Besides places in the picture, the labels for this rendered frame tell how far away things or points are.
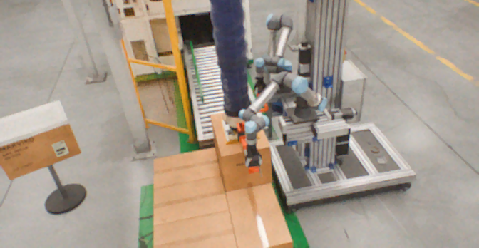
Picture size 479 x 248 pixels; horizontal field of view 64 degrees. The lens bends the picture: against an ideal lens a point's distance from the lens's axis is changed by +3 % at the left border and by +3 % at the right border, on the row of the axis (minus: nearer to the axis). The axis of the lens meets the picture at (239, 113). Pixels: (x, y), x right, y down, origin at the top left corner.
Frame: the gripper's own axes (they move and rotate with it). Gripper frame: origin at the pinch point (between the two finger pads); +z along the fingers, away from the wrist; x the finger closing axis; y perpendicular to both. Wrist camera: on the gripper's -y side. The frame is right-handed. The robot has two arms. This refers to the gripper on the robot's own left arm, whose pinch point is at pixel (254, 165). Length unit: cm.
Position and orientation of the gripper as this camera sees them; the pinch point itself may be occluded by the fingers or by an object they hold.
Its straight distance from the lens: 265.0
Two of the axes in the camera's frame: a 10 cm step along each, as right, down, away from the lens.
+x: -9.8, 1.7, -1.0
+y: -1.8, -5.5, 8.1
